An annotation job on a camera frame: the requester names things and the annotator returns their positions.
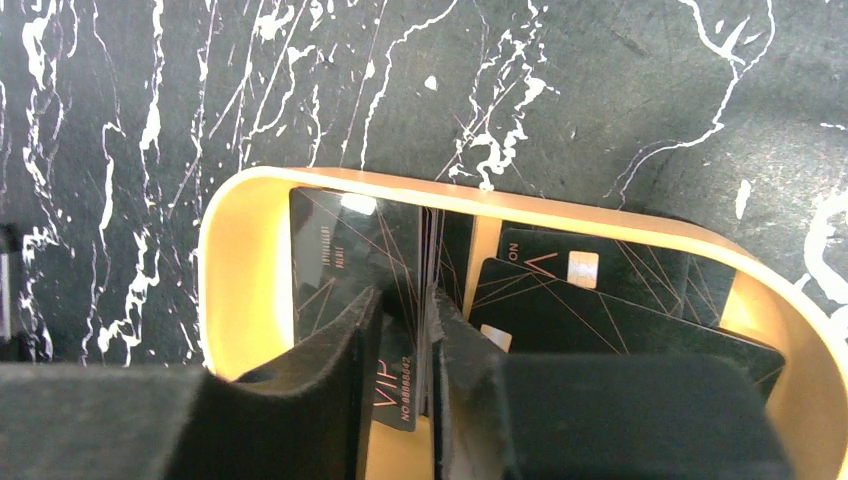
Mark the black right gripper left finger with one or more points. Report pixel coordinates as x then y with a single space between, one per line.
303 415

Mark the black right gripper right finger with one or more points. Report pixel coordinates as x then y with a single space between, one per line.
496 415

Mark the black vip card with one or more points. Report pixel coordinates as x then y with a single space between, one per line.
547 315
684 285
343 243

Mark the tan oval tray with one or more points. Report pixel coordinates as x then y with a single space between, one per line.
245 299

